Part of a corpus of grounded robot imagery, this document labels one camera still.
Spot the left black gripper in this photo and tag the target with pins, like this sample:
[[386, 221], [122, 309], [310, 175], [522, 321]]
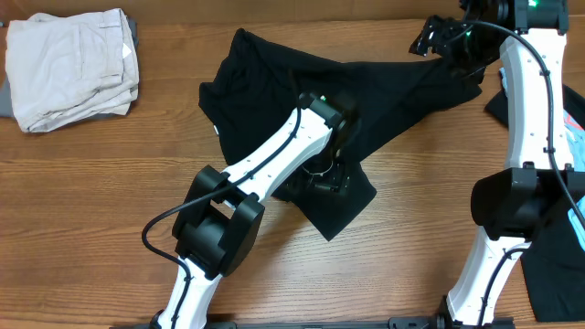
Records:
[[338, 182]]

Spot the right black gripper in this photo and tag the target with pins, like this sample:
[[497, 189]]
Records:
[[439, 34]]

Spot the black t-shirt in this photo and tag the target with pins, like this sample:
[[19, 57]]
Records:
[[251, 97]]

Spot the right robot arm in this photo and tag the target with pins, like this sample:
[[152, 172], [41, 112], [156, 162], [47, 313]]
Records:
[[539, 181]]

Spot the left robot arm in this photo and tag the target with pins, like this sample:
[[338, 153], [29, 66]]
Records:
[[218, 222]]

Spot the light blue printed shirt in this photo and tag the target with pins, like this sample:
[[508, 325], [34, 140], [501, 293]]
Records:
[[575, 138]]

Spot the black garment at right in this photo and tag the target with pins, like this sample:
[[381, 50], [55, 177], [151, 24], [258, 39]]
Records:
[[554, 267]]

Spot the folded beige trousers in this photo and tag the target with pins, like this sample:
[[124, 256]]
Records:
[[63, 70]]

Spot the grey folded cloth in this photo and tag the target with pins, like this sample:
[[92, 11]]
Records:
[[6, 103]]

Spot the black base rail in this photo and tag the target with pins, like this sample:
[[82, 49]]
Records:
[[315, 324]]

